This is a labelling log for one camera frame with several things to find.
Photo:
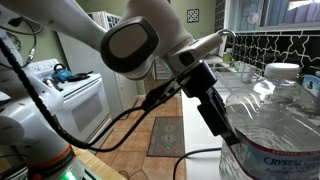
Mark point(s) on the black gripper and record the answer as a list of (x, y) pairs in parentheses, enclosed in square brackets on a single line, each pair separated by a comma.
[(200, 78)]

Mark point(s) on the large clear water bottle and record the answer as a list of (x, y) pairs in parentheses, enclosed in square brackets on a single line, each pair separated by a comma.
[(276, 126)]

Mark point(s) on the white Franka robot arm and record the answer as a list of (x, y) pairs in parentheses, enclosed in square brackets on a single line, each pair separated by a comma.
[(66, 20)]

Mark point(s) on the tall green soap bottle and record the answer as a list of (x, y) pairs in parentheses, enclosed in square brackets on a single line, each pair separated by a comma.
[(227, 57)]

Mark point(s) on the clear cup in rack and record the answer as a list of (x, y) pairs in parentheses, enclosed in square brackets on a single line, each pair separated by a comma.
[(248, 71)]

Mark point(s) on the patterned floor rug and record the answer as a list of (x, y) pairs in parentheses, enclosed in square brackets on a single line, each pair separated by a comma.
[(166, 136)]

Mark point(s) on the chrome kitchen faucet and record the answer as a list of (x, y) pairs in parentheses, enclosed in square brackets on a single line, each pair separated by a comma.
[(228, 32)]

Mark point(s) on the kitchen window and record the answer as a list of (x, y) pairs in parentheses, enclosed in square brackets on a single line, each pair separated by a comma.
[(276, 15)]

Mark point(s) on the white kitchen stove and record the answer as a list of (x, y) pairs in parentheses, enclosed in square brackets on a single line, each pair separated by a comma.
[(83, 106)]

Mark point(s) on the black pan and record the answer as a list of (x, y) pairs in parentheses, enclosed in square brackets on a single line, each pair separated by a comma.
[(80, 76)]

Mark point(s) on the white refrigerator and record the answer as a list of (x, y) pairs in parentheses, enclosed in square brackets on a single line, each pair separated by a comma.
[(83, 56)]

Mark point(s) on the blue kettle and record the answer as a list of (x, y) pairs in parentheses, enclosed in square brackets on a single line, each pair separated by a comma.
[(61, 74)]

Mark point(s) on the black white patterned wall art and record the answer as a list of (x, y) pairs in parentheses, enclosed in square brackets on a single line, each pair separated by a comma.
[(192, 15)]

